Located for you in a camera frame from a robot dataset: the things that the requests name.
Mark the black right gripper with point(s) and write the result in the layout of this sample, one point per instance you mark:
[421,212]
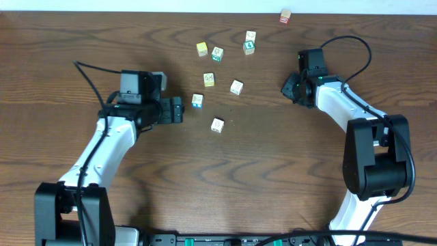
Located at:
[287,89]

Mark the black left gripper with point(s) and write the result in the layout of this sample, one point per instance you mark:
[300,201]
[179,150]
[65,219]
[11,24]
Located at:
[173,114]

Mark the blue sided X wooden block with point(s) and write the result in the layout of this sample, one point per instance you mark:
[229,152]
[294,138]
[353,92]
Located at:
[197,100]

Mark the yellow sided O wooden block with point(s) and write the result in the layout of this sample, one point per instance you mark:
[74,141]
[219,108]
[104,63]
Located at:
[217,125]

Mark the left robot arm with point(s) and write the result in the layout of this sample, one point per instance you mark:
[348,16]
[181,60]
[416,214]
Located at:
[75,210]

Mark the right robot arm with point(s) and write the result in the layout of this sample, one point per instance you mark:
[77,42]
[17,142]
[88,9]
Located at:
[377,159]

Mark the yellow K wooden block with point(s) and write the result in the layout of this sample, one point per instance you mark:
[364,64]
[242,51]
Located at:
[208,79]

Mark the plain white wooden block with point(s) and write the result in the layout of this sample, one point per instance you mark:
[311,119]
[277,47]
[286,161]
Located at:
[236,87]

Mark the green 4 wooden block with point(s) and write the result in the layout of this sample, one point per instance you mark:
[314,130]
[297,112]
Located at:
[248,47]

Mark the yellow top wooden block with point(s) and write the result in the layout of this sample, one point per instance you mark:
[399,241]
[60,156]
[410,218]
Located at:
[202,49]

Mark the green F wooden block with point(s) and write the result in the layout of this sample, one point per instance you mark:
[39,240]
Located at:
[217,54]

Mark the red sided wooden block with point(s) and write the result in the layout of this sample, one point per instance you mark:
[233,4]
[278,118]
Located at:
[250,36]

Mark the red block by wall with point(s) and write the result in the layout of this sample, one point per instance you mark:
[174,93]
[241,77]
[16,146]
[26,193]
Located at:
[285,16]

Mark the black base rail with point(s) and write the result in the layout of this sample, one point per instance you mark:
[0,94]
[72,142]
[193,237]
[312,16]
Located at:
[218,240]

